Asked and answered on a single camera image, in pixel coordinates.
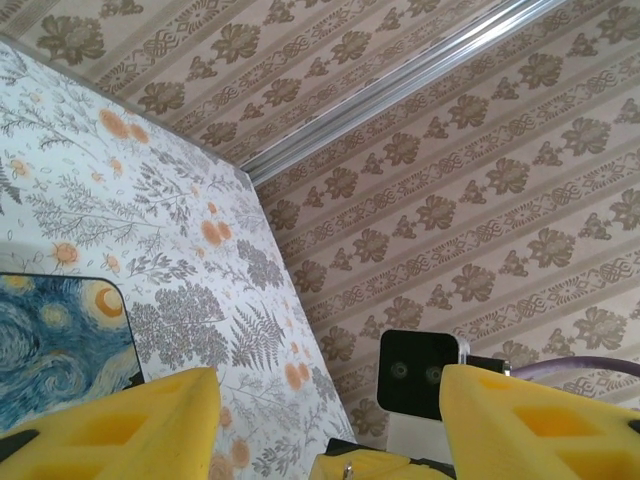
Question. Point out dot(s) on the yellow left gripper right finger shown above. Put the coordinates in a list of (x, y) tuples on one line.
[(540, 435)]

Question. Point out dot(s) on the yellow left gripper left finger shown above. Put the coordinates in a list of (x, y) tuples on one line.
[(125, 430)]

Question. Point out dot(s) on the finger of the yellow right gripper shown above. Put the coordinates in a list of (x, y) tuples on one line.
[(327, 467), (385, 467)]

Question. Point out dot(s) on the starry night tin box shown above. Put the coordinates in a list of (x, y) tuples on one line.
[(50, 340)]

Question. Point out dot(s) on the floral print tablecloth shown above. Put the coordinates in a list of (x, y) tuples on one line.
[(175, 225)]

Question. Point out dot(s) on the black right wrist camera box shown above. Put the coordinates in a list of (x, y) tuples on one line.
[(410, 352)]

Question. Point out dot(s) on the aluminium rail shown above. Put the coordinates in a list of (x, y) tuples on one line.
[(400, 82)]

